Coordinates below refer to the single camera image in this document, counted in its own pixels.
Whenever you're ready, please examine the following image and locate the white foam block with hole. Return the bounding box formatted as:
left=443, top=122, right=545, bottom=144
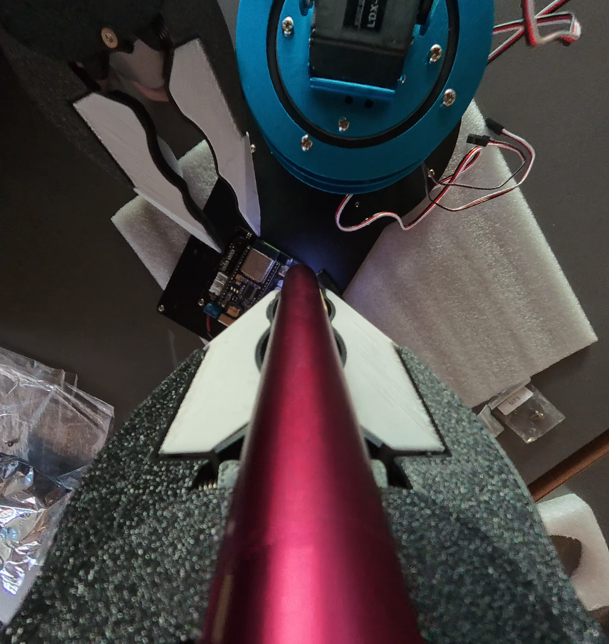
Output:
left=536, top=492, right=609, bottom=612

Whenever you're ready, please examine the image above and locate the red electric screwdriver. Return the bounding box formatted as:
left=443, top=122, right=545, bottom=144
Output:
left=201, top=264, right=427, bottom=644

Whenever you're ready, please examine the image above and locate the white foam sheet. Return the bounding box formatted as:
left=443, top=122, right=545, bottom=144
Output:
left=111, top=98, right=600, bottom=409

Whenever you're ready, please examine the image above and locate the black circuit board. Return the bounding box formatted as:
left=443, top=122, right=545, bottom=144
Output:
left=199, top=229, right=338, bottom=329

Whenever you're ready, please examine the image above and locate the small labelled screw bag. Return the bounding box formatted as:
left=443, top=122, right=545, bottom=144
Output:
left=489, top=384, right=567, bottom=444

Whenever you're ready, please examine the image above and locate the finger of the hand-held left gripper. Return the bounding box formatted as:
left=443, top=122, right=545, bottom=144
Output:
left=170, top=37, right=261, bottom=236
left=73, top=90, right=223, bottom=254

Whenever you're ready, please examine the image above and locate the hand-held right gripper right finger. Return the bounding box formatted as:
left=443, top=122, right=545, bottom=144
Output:
left=327, top=290, right=446, bottom=453

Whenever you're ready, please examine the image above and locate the dark grey desk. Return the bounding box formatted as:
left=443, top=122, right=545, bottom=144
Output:
left=0, top=30, right=609, bottom=504

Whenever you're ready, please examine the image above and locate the red white servo cable bundle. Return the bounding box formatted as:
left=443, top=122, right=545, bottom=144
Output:
left=487, top=0, right=583, bottom=64

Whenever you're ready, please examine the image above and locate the crumpled clear plastic bag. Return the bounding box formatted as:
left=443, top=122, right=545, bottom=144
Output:
left=0, top=339, right=115, bottom=490

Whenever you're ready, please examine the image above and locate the servo cable with black plug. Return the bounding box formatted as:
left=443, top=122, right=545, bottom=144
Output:
left=334, top=132, right=529, bottom=232
left=425, top=118, right=537, bottom=193

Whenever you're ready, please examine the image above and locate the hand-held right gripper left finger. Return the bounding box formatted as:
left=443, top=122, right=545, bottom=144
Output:
left=160, top=295, right=283, bottom=456

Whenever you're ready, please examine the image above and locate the small clear screw bag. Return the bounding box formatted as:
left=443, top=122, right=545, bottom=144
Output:
left=477, top=401, right=502, bottom=434

